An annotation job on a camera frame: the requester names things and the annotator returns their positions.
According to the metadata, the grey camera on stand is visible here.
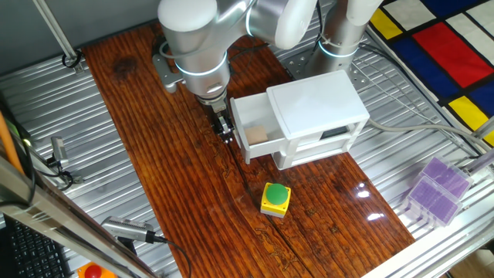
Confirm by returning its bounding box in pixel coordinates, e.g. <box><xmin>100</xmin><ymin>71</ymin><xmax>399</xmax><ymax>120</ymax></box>
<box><xmin>46</xmin><ymin>136</ymin><xmax>84</xmax><ymax>190</ymax></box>

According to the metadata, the colourful checked cloth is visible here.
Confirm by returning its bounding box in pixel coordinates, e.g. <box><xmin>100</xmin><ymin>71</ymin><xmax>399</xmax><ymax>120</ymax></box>
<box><xmin>366</xmin><ymin>0</ymin><xmax>494</xmax><ymax>147</ymax></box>

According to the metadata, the white plastic drawer cabinet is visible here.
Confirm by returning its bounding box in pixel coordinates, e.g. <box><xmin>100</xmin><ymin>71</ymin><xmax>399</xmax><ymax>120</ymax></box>
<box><xmin>266</xmin><ymin>69</ymin><xmax>371</xmax><ymax>171</ymax></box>

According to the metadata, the steel frame beam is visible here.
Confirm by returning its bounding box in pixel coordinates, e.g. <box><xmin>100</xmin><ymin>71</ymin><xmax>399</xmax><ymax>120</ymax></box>
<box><xmin>0</xmin><ymin>154</ymin><xmax>159</xmax><ymax>278</ymax></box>

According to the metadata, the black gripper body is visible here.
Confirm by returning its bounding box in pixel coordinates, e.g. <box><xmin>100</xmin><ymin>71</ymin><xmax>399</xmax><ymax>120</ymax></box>
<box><xmin>210</xmin><ymin>103</ymin><xmax>232</xmax><ymax>124</ymax></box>

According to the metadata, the green push button yellow box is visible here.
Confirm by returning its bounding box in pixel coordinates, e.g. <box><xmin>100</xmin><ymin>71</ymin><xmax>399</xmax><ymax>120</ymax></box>
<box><xmin>260</xmin><ymin>182</ymin><xmax>293</xmax><ymax>219</ymax></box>

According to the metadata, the tan wooden block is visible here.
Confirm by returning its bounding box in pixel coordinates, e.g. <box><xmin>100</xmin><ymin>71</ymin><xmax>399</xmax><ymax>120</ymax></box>
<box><xmin>245</xmin><ymin>125</ymin><xmax>269</xmax><ymax>147</ymax></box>

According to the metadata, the thin grey diagonal strut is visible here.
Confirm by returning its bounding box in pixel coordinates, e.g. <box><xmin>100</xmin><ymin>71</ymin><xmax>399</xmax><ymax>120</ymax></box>
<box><xmin>32</xmin><ymin>0</ymin><xmax>85</xmax><ymax>74</ymax></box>

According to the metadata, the red stop button orange box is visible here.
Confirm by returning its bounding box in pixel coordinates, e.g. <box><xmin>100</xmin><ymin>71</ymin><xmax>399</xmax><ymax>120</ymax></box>
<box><xmin>76</xmin><ymin>261</ymin><xmax>117</xmax><ymax>278</ymax></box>

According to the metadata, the ribbed silver camera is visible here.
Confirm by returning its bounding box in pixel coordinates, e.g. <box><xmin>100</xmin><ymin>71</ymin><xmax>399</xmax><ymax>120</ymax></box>
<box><xmin>100</xmin><ymin>215</ymin><xmax>156</xmax><ymax>245</ymax></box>

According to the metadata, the black camera cable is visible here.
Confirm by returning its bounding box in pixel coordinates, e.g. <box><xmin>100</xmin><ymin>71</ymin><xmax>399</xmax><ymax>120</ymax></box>
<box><xmin>153</xmin><ymin>235</ymin><xmax>193</xmax><ymax>278</ymax></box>

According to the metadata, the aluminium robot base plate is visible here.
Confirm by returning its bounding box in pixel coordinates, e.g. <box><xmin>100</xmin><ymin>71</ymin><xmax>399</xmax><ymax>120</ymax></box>
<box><xmin>283</xmin><ymin>46</ymin><xmax>371</xmax><ymax>92</ymax></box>

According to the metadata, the aluminium profile rail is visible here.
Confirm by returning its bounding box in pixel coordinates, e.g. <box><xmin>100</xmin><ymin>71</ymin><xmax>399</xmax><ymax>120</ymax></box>
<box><xmin>362</xmin><ymin>185</ymin><xmax>494</xmax><ymax>278</ymax></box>

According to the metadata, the orange rod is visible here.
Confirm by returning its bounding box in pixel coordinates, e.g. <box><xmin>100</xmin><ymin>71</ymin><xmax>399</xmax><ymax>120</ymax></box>
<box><xmin>0</xmin><ymin>111</ymin><xmax>25</xmax><ymax>175</ymax></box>

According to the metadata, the purple pipette tip box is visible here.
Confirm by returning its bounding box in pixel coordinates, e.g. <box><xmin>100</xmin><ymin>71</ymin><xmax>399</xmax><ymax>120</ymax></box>
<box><xmin>403</xmin><ymin>175</ymin><xmax>464</xmax><ymax>229</ymax></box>
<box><xmin>418</xmin><ymin>155</ymin><xmax>475</xmax><ymax>202</ymax></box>

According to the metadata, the black keyboard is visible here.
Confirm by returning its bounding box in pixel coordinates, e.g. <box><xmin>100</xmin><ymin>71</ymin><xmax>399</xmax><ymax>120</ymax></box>
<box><xmin>0</xmin><ymin>215</ymin><xmax>73</xmax><ymax>278</ymax></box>

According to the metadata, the thick grey cable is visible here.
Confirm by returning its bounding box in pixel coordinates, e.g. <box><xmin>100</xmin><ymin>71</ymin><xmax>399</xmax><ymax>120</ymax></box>
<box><xmin>366</xmin><ymin>117</ymin><xmax>494</xmax><ymax>151</ymax></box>

